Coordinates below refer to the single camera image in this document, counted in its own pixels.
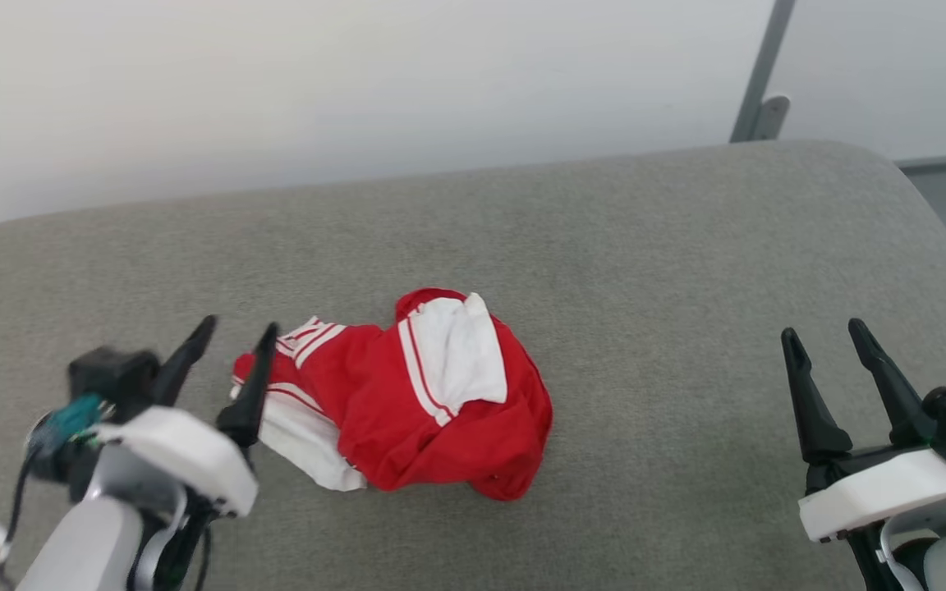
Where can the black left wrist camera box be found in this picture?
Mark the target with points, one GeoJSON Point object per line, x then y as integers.
{"type": "Point", "coordinates": [112, 373]}

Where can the red and white jersey garment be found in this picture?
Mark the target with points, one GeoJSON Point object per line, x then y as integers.
{"type": "Point", "coordinates": [407, 410]}

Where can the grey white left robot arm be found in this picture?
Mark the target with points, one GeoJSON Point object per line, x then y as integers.
{"type": "Point", "coordinates": [87, 542]}

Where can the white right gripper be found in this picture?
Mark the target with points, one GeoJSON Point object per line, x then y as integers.
{"type": "Point", "coordinates": [884, 492]}

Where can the grey metal pole with bracket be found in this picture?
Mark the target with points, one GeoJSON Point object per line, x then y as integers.
{"type": "Point", "coordinates": [760, 82]}

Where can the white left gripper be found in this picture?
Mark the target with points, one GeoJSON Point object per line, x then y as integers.
{"type": "Point", "coordinates": [185, 447]}

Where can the grey fabric sofa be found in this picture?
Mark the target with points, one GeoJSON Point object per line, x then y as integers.
{"type": "Point", "coordinates": [645, 271]}

